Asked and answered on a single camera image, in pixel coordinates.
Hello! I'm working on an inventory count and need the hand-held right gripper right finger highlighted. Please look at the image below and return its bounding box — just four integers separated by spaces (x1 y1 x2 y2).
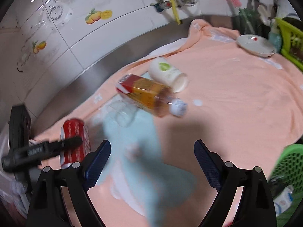
194 139 277 227

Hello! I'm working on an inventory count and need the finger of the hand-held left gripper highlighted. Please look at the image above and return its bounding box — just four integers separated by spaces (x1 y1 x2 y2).
44 136 83 159

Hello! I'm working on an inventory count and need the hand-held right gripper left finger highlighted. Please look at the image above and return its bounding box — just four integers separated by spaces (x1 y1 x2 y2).
25 140 112 227

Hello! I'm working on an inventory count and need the red drink can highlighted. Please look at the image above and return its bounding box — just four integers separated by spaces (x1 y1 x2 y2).
60 118 91 169

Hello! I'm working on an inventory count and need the blue and white can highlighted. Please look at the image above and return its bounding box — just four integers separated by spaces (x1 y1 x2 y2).
273 187 295 215

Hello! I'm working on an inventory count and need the green round basket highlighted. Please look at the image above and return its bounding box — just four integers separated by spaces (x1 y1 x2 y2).
269 144 303 227

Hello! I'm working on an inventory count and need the clear plastic bottle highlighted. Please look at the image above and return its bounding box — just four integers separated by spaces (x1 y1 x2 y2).
105 85 188 127

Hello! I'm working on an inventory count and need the peach blanket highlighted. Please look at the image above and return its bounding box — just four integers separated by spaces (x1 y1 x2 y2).
31 19 303 227

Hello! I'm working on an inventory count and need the red drink carton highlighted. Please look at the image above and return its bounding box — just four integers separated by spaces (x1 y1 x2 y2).
116 74 172 117

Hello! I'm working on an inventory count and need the white paper cup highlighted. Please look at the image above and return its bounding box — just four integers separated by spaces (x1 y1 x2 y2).
148 57 190 93

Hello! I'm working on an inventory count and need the white plate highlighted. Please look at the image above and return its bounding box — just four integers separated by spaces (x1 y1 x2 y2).
236 34 277 57

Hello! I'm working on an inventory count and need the teal soap dispenser bottle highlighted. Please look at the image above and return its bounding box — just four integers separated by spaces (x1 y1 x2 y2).
268 25 283 52

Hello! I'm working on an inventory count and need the black utensil holder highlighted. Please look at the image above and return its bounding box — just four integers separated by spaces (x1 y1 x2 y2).
231 16 271 39

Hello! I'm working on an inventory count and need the glass jar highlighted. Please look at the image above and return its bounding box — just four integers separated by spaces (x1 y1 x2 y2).
238 8 257 35

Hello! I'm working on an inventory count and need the green dish rack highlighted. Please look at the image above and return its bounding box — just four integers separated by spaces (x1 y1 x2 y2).
275 17 303 72

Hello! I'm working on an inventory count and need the orange fruit wall sticker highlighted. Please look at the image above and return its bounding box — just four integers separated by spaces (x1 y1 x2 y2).
85 8 112 25
31 40 47 54

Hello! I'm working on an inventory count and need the yellow hose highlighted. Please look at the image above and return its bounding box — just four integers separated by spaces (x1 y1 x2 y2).
164 0 181 25

